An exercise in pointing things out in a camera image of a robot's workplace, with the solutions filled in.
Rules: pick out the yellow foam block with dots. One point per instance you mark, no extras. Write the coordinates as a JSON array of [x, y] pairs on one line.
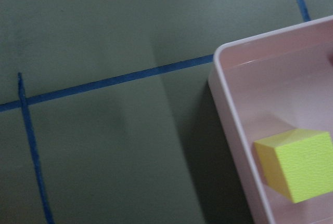
[[297, 163]]

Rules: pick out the pink plastic bin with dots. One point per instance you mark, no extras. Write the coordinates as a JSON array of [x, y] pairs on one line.
[[268, 84]]

